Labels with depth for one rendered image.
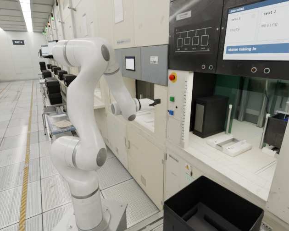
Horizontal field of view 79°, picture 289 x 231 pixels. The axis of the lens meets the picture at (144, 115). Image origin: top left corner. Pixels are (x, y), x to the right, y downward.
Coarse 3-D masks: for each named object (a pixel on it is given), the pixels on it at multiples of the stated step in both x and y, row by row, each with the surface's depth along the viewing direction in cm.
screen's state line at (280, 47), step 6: (228, 48) 82; (234, 48) 79; (240, 48) 77; (246, 48) 75; (252, 48) 73; (258, 48) 71; (264, 48) 69; (270, 48) 67; (276, 48) 66; (282, 48) 64; (288, 48) 62
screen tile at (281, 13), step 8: (272, 8) 64; (280, 8) 62; (288, 8) 61; (264, 16) 67; (272, 16) 65; (280, 16) 63; (288, 16) 61; (288, 24) 61; (264, 32) 68; (272, 32) 66; (280, 32) 64; (288, 32) 62; (264, 40) 68
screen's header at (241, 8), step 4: (268, 0) 65; (272, 0) 64; (276, 0) 63; (280, 0) 62; (284, 0) 61; (288, 0) 60; (252, 4) 70; (256, 4) 69; (260, 4) 68; (264, 4) 66; (268, 4) 65; (272, 4) 64; (236, 8) 75; (240, 8) 74; (244, 8) 73; (248, 8) 71; (252, 8) 70; (228, 12) 79; (232, 12) 77
